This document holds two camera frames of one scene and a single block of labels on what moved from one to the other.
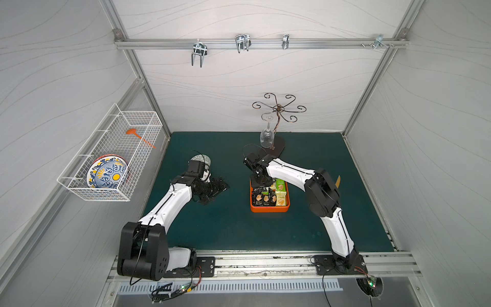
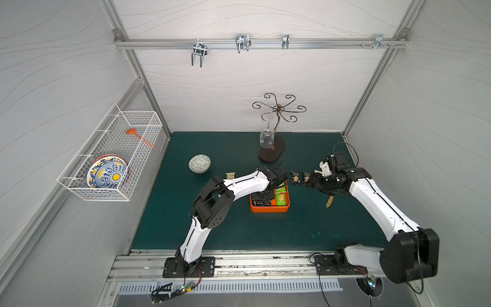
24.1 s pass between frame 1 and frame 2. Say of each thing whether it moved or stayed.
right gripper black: moved
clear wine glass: stayed
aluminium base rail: stayed
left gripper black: moved
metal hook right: stayed
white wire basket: stayed
